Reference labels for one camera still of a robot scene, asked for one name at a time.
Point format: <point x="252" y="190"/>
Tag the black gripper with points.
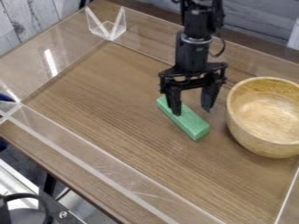
<point x="192" y="72"/>

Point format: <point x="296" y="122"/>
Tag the green rectangular block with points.
<point x="190" y="124"/>

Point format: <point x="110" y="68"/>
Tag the brown wooden bowl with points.
<point x="263" y="116"/>

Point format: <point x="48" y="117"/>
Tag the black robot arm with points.
<point x="201" y="20"/>

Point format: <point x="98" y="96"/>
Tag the clear acrylic tray walls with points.
<point x="84" y="85"/>

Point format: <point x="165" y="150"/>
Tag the blue object at edge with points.
<point x="5" y="98"/>

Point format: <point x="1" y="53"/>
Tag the black table leg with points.
<point x="49" y="184"/>

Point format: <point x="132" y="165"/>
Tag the grey metal bracket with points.
<point x="61" y="215"/>

